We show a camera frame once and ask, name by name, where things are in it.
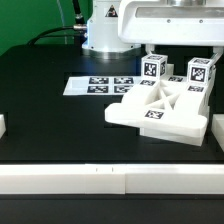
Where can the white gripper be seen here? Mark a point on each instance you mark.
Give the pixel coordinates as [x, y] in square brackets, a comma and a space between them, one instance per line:
[173, 22]

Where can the white tagged cube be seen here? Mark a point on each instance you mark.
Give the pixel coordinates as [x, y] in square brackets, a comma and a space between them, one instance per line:
[199, 70]
[153, 66]

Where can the white chair back frame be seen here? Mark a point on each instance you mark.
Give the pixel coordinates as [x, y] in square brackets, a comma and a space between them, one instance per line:
[141, 98]

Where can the white chair seat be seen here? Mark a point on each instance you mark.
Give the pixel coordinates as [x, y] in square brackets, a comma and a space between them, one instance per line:
[185, 118]

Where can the white block right edge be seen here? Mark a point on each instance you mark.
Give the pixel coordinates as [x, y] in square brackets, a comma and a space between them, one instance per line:
[218, 129]

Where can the white block edge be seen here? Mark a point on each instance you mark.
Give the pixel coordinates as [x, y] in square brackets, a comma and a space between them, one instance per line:
[218, 129]
[2, 125]

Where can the marker sheet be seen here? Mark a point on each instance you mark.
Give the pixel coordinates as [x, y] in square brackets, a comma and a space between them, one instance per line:
[100, 85]

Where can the white block left edge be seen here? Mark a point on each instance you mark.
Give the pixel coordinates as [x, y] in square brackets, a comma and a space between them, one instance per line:
[2, 125]

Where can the white front rail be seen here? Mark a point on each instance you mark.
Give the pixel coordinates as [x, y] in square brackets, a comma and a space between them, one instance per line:
[112, 179]

